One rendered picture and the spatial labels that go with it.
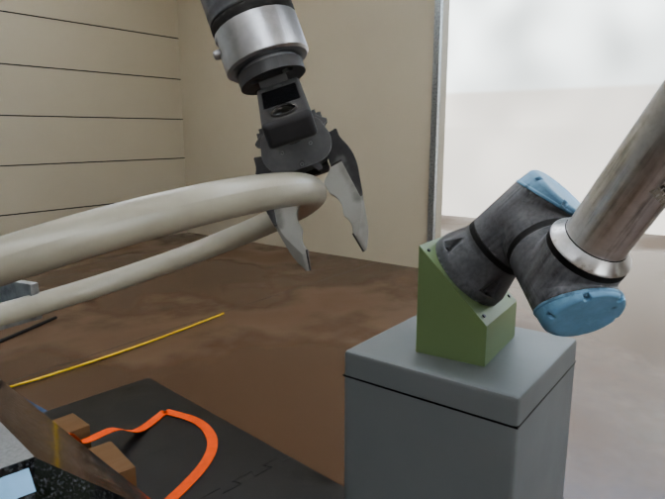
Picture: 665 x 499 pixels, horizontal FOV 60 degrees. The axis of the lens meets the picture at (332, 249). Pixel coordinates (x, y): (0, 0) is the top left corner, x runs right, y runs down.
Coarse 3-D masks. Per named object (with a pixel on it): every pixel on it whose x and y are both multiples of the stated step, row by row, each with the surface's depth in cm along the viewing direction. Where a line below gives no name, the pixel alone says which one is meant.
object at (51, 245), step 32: (160, 192) 40; (192, 192) 40; (224, 192) 42; (256, 192) 44; (288, 192) 47; (320, 192) 54; (64, 224) 36; (96, 224) 37; (128, 224) 37; (160, 224) 39; (192, 224) 40; (256, 224) 75; (0, 256) 35; (32, 256) 35; (64, 256) 36; (160, 256) 81; (192, 256) 80; (64, 288) 77; (96, 288) 79; (0, 320) 71
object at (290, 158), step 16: (256, 64) 57; (272, 64) 57; (288, 64) 58; (240, 80) 59; (256, 80) 59; (272, 80) 59; (320, 112) 59; (320, 128) 57; (256, 144) 58; (304, 144) 58; (320, 144) 57; (272, 160) 58; (288, 160) 58; (304, 160) 58; (320, 160) 57
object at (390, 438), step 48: (384, 336) 139; (528, 336) 139; (384, 384) 124; (432, 384) 117; (480, 384) 112; (528, 384) 112; (384, 432) 126; (432, 432) 119; (480, 432) 112; (528, 432) 114; (384, 480) 128; (432, 480) 121; (480, 480) 114; (528, 480) 118
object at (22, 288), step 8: (24, 280) 76; (0, 288) 78; (8, 288) 77; (16, 288) 76; (24, 288) 75; (32, 288) 75; (0, 296) 78; (8, 296) 77; (16, 296) 76; (24, 320) 74; (32, 320) 75; (0, 328) 71
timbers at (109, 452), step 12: (60, 420) 246; (72, 420) 246; (72, 432) 237; (84, 432) 241; (84, 444) 242; (108, 444) 224; (108, 456) 215; (120, 456) 215; (120, 468) 207; (132, 468) 208; (132, 480) 208
